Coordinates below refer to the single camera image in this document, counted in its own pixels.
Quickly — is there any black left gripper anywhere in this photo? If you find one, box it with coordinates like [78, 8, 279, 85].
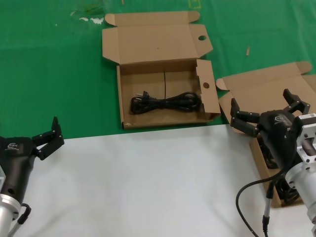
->
[0, 116, 65, 202]

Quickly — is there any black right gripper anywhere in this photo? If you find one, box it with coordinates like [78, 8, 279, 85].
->
[230, 88, 311, 171]

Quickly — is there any plain open cardboard box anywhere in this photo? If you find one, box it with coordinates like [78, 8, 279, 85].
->
[215, 61, 316, 208]

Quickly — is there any cardboard box with round holes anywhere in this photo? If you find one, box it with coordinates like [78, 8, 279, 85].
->
[102, 10, 222, 130]

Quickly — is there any green table cloth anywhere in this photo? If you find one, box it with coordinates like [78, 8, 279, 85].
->
[0, 0, 316, 141]

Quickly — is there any clear plastic bag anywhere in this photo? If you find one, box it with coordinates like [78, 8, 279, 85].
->
[70, 3, 106, 25]

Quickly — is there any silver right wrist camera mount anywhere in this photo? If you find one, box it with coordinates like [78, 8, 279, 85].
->
[296, 113, 316, 165]

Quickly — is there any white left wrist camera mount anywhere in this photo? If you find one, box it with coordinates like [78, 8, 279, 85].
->
[0, 167, 7, 192]

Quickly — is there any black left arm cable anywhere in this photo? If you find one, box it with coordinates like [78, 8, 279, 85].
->
[9, 202, 32, 237]

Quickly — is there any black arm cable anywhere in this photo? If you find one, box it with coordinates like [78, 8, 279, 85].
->
[235, 170, 290, 237]
[9, 202, 32, 237]

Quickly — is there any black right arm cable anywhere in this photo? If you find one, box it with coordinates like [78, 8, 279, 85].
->
[235, 170, 290, 237]

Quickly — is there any cable with silver connector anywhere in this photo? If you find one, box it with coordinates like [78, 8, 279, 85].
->
[261, 180, 276, 237]

